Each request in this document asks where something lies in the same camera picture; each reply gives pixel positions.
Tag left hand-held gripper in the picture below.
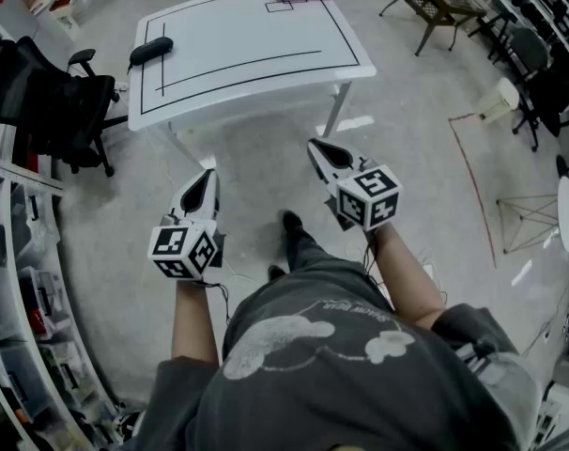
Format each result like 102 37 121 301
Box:
146 168 225 281

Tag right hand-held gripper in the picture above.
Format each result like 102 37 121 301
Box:
307 138 403 232

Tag black glasses case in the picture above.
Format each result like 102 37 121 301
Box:
128 36 175 68

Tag person's right forearm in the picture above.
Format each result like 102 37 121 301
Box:
372 225 449 332

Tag person's left forearm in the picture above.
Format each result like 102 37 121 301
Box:
170 277 220 366

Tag white table leg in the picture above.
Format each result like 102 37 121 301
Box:
165 122 211 171
320 81 354 140

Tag person's dark trousers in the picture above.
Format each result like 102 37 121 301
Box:
284 225 335 277

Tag black office chair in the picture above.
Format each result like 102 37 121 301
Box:
0 35 130 179

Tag small cream stool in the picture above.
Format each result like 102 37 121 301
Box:
480 77 521 126

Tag white shelf with storage bins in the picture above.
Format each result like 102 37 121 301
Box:
0 157 126 451

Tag person's grey printed shirt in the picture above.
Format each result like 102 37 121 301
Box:
133 265 544 451

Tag round white side table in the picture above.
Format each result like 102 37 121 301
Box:
495 176 569 256

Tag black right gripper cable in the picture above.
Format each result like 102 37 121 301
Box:
361 237 385 291

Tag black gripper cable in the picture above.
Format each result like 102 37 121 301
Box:
203 279 233 324
361 237 385 291

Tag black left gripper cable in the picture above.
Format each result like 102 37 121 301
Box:
203 279 233 324

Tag metal frame glass table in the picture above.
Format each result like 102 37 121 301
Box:
378 0 488 57

